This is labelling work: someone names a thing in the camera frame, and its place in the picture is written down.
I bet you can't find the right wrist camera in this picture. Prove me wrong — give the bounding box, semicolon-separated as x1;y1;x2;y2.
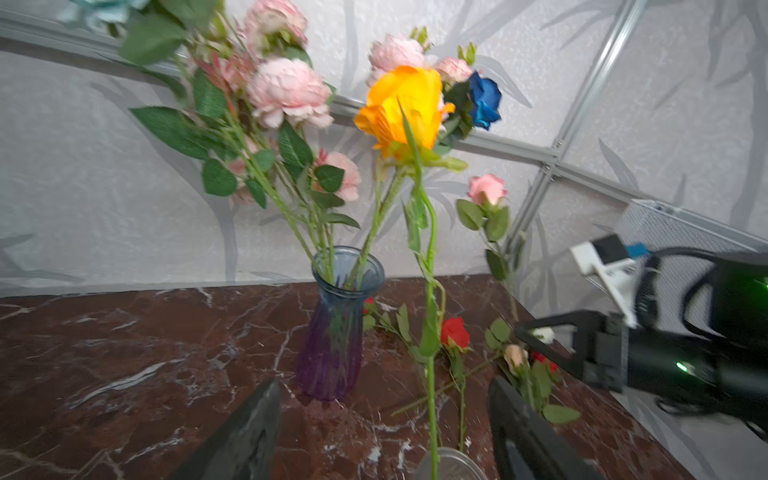
570;234;650;328

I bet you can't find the pink peony stem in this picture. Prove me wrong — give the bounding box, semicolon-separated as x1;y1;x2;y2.
131;56;362;280

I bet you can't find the pale green hydrangea stem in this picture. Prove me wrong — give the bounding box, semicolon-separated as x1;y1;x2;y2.
58;0;225;66

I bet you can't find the blue rose stem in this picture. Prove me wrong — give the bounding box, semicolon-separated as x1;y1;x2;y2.
440;71;502;146

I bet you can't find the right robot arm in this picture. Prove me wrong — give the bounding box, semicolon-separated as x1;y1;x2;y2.
514;247;767;440

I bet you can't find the clear frosted glass vase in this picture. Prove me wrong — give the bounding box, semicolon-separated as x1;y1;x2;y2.
410;447;487;480

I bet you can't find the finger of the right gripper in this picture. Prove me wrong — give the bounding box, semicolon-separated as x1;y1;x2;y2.
514;310;606;381

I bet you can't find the pink white carnation stem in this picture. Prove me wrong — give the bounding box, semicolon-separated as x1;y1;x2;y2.
238;0;308;60

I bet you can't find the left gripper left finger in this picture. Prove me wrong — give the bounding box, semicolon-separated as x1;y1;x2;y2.
171;379;281;480

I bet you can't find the white rosebud stem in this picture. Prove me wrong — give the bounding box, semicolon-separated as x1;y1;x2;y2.
389;317;583;427

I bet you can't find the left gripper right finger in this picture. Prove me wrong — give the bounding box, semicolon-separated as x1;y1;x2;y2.
488;377;602;480

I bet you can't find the orange rose stem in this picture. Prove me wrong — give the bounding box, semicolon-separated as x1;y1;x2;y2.
354;66;455;479

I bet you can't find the small pink rose stem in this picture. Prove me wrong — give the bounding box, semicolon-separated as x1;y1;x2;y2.
455;173;526;322

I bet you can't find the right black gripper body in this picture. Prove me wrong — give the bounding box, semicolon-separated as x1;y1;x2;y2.
576;311;630;393

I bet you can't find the purple blue glass vase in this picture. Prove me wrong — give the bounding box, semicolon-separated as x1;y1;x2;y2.
296;246;385;401

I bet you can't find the pink lisianthus flower stem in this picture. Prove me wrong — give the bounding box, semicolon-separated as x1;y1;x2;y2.
366;27;477;88

